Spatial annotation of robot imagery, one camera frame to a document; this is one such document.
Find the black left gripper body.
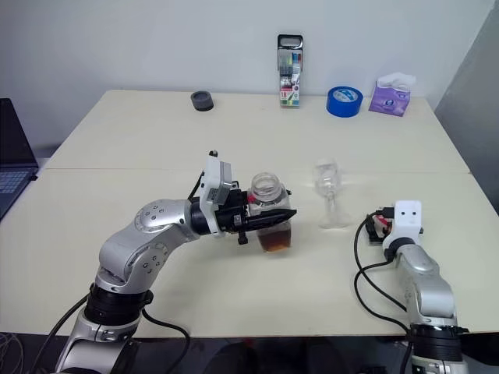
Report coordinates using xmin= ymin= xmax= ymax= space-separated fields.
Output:
xmin=214 ymin=189 xmax=253 ymax=247

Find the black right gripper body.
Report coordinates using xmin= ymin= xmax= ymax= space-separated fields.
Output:
xmin=368 ymin=217 xmax=391 ymax=245

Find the bottle with red label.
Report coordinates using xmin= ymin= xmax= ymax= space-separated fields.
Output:
xmin=246 ymin=171 xmax=294 ymax=254

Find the clear wine glass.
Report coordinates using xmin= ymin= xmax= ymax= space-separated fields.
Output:
xmin=313 ymin=157 xmax=351 ymax=230

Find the blue tape roll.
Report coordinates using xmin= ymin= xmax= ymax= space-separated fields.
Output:
xmin=326 ymin=85 xmax=364 ymax=117

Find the marker pen pack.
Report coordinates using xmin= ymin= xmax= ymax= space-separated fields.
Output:
xmin=277 ymin=34 xmax=304 ymax=110

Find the purple tissue pack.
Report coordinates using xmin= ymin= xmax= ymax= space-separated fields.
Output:
xmin=368 ymin=72 xmax=416 ymax=117

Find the grey partition panel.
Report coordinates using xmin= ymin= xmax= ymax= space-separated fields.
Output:
xmin=434 ymin=0 xmax=499 ymax=217

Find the dark laptop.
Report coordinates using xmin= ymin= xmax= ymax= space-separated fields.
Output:
xmin=0 ymin=97 xmax=40 ymax=223

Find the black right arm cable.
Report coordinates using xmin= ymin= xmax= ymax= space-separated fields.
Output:
xmin=353 ymin=206 xmax=415 ymax=374

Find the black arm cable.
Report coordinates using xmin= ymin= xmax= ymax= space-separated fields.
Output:
xmin=353 ymin=206 xmax=415 ymax=374
xmin=37 ymin=169 xmax=206 ymax=374

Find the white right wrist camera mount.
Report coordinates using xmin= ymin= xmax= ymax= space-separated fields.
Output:
xmin=381 ymin=199 xmax=424 ymax=250

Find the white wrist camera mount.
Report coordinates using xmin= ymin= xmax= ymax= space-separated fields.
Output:
xmin=381 ymin=199 xmax=424 ymax=250
xmin=198 ymin=150 xmax=235 ymax=238

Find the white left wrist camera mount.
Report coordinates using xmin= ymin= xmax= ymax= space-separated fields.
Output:
xmin=198 ymin=150 xmax=235 ymax=238

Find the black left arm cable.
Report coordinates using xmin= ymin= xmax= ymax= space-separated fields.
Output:
xmin=37 ymin=169 xmax=206 ymax=374

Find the thin white wire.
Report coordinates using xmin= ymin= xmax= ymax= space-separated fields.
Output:
xmin=0 ymin=330 xmax=24 ymax=374

